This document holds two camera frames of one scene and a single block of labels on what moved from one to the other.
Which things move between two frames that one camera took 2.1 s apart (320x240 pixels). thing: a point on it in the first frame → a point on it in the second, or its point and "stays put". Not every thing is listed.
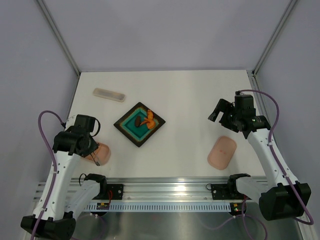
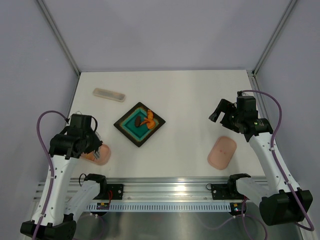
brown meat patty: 137,121 stays put
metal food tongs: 95,161 → 97,153
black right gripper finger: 222,106 stays put
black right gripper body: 230,119 stays put
